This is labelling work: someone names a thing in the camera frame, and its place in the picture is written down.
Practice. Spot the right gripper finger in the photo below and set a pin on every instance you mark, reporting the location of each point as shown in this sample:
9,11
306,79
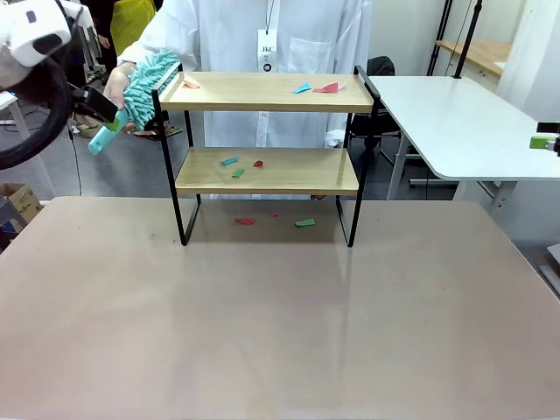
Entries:
549,128
542,142

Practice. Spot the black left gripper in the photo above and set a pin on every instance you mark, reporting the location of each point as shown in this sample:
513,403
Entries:
94,102

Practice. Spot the teal chenille duster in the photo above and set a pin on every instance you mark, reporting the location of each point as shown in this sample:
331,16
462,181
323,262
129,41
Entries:
144,92

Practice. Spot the person's left forearm sleeve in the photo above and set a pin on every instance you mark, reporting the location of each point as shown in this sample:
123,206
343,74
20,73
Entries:
334,137

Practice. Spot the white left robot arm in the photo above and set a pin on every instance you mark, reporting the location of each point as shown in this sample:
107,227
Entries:
26,48

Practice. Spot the two-tier wood and black shelf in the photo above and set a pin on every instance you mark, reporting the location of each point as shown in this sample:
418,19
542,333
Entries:
267,98

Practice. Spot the person's right hand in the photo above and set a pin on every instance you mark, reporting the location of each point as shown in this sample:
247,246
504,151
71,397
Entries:
116,87

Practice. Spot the white side table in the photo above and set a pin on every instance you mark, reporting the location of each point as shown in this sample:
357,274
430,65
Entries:
450,118

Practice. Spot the person in dark clothes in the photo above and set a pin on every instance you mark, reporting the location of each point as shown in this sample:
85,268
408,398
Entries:
98,26

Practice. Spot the person in yellow apron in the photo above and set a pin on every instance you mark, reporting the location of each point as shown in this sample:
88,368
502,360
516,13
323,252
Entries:
131,22

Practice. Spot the wooden background desk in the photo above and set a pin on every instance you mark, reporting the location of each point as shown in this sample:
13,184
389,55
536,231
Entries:
481,52

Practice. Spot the teal paper scrap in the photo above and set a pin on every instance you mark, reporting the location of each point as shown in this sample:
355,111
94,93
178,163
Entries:
229,161

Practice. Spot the black stand pole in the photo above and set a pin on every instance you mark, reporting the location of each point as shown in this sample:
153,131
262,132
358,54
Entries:
467,39

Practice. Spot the cardboard box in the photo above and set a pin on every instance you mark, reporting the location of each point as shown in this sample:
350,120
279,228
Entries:
22,203

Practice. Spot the green paper scrap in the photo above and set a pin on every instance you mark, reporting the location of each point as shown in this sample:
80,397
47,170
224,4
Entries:
238,173
305,222

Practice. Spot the person in white coat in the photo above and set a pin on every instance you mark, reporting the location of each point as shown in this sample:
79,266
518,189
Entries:
227,39

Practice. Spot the black tripod stand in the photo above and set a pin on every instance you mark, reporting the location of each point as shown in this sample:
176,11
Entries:
439,39

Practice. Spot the small red paper scrap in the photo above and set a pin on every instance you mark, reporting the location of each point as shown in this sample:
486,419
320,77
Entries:
258,164

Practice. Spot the black office chair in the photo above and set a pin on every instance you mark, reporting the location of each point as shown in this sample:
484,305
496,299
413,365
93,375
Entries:
381,65

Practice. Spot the blue paper scrap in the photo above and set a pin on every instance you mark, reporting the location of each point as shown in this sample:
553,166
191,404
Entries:
301,88

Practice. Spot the large red paper scrap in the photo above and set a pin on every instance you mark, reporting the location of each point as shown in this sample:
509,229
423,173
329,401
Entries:
327,88

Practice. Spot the grey metal base plate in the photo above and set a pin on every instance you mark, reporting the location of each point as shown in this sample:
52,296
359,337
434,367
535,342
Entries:
552,267

